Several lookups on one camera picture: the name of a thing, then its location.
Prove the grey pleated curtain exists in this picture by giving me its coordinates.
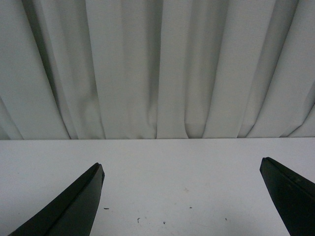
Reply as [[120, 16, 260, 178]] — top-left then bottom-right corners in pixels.
[[0, 0, 315, 140]]

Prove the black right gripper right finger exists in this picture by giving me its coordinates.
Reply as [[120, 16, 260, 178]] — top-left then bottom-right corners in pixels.
[[260, 157, 315, 236]]

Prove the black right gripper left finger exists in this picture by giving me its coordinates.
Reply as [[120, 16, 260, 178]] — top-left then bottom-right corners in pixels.
[[10, 163, 105, 236]]

